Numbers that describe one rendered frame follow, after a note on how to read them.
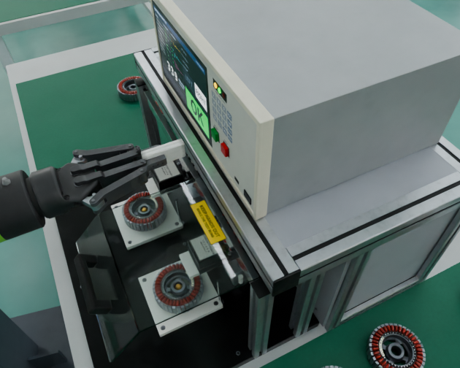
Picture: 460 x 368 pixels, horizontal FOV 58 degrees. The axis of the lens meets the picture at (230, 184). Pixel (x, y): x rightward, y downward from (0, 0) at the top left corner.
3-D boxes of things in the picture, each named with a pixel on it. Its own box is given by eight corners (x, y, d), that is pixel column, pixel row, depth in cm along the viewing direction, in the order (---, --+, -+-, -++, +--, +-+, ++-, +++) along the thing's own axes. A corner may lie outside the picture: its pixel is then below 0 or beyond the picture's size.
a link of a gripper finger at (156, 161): (133, 163, 66) (139, 176, 64) (163, 153, 67) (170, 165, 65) (135, 170, 67) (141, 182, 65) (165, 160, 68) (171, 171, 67)
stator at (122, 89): (131, 106, 144) (128, 98, 141) (112, 93, 150) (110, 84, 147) (156, 92, 149) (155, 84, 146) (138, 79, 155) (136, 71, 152)
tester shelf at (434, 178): (272, 297, 63) (274, 282, 59) (136, 69, 103) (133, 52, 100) (484, 196, 75) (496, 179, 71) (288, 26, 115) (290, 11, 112)
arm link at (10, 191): (-18, 210, 54) (-24, 164, 59) (17, 257, 63) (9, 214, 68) (29, 194, 56) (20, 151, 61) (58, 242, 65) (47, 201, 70)
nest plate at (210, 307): (160, 337, 89) (159, 335, 88) (139, 280, 98) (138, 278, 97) (223, 307, 93) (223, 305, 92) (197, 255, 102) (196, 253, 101)
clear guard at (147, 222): (110, 363, 63) (100, 349, 59) (76, 243, 77) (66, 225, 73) (293, 277, 72) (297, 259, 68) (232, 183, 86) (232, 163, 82)
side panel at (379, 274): (327, 331, 92) (358, 255, 67) (320, 320, 93) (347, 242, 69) (424, 280, 99) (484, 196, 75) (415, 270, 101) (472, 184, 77)
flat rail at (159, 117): (258, 299, 69) (259, 290, 67) (142, 95, 106) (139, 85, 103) (264, 296, 69) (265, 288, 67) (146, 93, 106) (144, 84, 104)
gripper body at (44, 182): (40, 193, 68) (96, 174, 70) (50, 231, 63) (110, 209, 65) (23, 161, 62) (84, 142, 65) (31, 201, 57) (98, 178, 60)
